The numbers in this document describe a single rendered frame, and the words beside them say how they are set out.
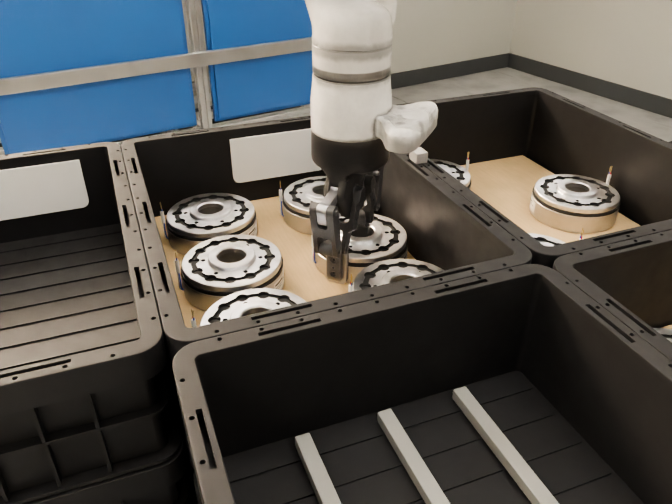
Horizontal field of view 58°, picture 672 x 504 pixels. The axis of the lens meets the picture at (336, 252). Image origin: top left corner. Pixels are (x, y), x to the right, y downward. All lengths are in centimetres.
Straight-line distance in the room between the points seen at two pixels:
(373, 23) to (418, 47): 372
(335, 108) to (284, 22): 215
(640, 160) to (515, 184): 16
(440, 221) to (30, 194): 46
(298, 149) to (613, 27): 361
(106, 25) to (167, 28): 22
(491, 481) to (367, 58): 34
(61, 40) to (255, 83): 76
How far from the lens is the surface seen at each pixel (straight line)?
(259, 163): 80
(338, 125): 54
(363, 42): 53
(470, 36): 454
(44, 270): 73
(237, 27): 259
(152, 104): 254
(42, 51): 242
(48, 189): 78
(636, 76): 422
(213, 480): 34
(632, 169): 84
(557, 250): 54
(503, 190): 86
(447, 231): 61
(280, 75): 272
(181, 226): 70
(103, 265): 72
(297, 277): 65
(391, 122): 54
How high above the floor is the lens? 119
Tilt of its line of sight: 32 degrees down
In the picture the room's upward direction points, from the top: straight up
